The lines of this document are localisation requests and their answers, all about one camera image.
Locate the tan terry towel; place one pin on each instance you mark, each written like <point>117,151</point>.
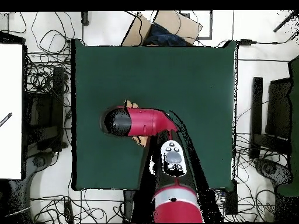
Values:
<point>141,140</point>

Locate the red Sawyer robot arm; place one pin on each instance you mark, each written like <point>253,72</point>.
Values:
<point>144,121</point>

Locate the dark green table cloth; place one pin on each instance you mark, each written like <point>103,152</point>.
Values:
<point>151,70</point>

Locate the dark blue cloth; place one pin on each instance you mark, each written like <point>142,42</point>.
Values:
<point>163,35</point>

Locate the brown cardboard box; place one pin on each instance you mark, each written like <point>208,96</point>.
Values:
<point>172,21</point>

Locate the black box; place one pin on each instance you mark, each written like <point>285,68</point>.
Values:
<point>231,200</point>

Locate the black power strip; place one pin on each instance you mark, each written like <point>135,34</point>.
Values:
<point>68,212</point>

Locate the black power adapter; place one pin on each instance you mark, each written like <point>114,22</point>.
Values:
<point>245,42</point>

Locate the black chair base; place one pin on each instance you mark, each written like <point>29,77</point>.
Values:
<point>271,169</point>

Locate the white board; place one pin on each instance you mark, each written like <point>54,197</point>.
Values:
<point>10,105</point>

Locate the black tripod leg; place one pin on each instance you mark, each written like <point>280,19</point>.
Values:
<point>286,21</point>

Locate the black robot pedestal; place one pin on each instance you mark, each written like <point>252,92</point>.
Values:
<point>128,203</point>

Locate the black square frame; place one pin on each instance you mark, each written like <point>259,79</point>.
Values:
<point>211,25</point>

